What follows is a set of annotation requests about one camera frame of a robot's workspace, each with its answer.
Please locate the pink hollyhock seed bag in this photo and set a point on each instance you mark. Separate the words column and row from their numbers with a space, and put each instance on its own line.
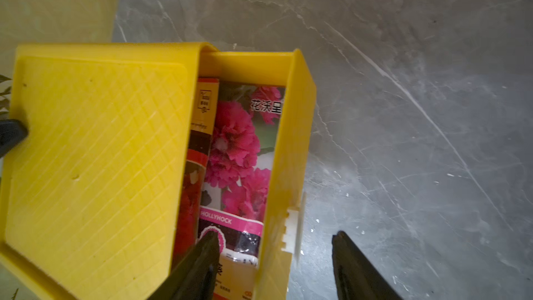
column 236, row 188
column 198, row 151

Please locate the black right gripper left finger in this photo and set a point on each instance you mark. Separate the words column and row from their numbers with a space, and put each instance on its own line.
column 195, row 276

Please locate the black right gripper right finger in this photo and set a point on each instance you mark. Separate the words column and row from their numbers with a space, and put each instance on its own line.
column 355, row 276

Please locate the yellow top drawer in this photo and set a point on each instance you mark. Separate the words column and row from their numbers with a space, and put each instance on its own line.
column 288, row 70

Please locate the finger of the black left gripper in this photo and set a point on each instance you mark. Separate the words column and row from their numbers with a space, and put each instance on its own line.
column 12, row 132

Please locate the yellow plastic drawer cabinet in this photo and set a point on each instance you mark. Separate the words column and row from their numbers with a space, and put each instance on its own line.
column 89, row 199

